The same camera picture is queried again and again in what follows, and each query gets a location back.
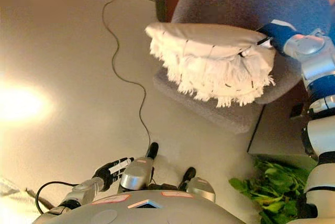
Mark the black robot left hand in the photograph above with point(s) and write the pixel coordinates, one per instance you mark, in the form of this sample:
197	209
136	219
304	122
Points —
110	173

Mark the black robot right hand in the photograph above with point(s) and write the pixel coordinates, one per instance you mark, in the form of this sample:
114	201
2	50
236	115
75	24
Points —
280	34

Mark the white fringed pillow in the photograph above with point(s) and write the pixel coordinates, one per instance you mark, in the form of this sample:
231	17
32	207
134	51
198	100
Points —
209	51

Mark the grey robot torso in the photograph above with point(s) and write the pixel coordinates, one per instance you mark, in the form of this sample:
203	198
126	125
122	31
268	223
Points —
146	212

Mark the silver robot right leg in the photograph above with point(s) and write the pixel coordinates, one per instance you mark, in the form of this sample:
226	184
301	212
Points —
200	187

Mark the grey cabinet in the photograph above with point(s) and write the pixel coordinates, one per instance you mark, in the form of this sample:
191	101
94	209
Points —
277	137

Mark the green leafy plant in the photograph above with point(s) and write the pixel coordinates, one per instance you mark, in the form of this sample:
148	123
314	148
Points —
267	192

